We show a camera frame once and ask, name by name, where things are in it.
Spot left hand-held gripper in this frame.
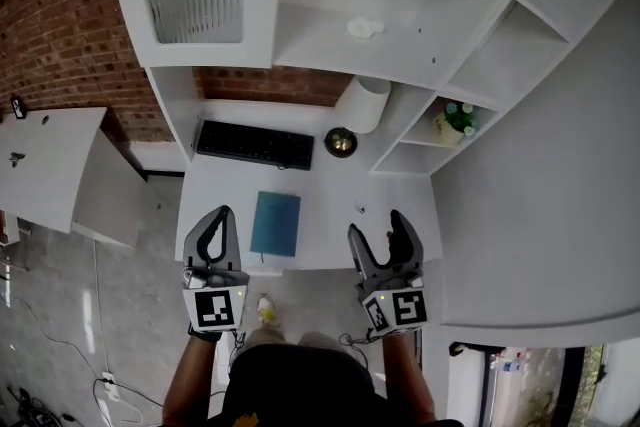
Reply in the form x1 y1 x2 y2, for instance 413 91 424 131
181 205 251 334

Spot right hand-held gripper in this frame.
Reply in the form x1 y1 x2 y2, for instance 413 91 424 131
347 209 431 340

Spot white paper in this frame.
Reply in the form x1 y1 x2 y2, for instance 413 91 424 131
346 16 388 40

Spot person's left forearm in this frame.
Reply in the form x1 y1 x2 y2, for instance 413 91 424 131
161 332 236 427

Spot person's right forearm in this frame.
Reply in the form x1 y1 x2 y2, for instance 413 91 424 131
378 331 439 427

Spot white desk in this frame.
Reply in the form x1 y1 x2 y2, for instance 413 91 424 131
174 97 444 274

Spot teal notebook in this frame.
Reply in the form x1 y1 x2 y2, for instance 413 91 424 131
249 190 303 265

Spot person's left shoe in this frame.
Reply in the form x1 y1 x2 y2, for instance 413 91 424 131
255 293 278 327

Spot black wristband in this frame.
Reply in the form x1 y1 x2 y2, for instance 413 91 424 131
187 323 223 343

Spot person's beige trousers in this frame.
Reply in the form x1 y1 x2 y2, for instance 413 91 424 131
241 326 354 359

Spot black keyboard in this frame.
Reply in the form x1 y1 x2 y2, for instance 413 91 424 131
195 119 317 172

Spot potted flower plant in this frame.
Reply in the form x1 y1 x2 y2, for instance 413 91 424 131
431 100 478 148

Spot white shade table lamp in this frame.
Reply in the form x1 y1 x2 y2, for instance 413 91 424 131
323 75 393 160

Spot person's black shirt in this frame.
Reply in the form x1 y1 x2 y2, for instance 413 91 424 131
206 342 452 427

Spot white power strip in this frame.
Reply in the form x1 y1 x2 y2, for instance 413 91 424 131
100 369 122 402

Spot small white side table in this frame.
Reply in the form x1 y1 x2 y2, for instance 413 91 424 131
0 106 152 249

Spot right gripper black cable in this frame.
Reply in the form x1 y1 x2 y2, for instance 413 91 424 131
338 331 382 369

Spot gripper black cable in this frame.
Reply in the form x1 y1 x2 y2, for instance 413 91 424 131
338 331 382 369
226 329 248 374

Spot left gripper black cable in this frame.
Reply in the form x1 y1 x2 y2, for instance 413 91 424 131
226 329 248 374

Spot black clamp bracket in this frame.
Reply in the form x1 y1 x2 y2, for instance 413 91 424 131
447 340 497 358

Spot white floor cable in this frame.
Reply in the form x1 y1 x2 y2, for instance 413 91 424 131
91 237 115 374

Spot black floor cable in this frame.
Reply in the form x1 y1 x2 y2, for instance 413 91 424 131
91 376 167 427

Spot black window frame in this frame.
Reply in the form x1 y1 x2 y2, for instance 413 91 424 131
479 343 640 427

